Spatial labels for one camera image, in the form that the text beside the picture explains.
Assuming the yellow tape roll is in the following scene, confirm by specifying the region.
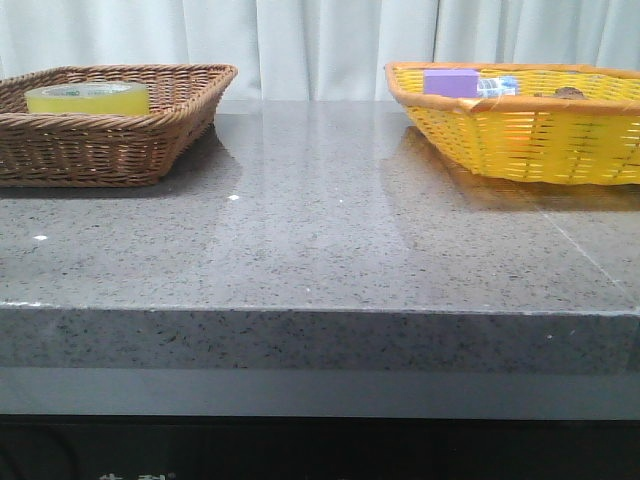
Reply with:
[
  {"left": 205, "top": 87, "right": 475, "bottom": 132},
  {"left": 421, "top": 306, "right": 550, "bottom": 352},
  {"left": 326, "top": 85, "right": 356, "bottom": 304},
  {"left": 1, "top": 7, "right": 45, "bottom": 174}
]
[{"left": 24, "top": 82, "right": 151, "bottom": 116}]

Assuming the white curtain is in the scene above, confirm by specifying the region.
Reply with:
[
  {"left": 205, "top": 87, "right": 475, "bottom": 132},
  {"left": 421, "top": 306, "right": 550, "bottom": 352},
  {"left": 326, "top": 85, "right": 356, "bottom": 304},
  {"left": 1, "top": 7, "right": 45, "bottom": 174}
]
[{"left": 1, "top": 1, "right": 639, "bottom": 101}]

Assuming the purple box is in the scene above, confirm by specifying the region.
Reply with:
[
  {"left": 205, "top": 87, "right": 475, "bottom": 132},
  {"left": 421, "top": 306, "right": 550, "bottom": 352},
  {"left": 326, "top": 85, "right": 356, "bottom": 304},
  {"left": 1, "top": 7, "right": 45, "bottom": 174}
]
[{"left": 423, "top": 68, "right": 480, "bottom": 98}]

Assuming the small blue labelled packet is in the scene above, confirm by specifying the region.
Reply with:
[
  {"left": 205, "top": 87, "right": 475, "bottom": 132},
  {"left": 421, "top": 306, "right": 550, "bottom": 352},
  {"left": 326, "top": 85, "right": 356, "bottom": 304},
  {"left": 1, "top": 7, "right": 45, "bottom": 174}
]
[{"left": 476, "top": 75, "right": 519, "bottom": 98}]

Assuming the yellow woven basket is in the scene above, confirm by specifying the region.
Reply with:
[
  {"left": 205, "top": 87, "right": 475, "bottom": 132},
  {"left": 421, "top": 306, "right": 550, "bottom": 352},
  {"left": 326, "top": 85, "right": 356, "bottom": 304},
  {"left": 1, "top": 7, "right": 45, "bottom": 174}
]
[{"left": 385, "top": 62, "right": 639, "bottom": 185}]

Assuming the small brown item in basket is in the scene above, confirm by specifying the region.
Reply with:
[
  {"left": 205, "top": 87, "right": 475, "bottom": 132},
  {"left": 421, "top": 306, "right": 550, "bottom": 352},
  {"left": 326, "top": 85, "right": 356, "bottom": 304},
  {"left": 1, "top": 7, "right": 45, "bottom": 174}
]
[{"left": 534, "top": 86, "right": 588, "bottom": 100}]

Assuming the brown wicker basket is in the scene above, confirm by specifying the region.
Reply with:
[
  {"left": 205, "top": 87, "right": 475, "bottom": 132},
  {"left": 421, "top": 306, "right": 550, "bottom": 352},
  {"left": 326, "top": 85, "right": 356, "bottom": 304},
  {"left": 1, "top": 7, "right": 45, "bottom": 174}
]
[{"left": 1, "top": 64, "right": 238, "bottom": 187}]

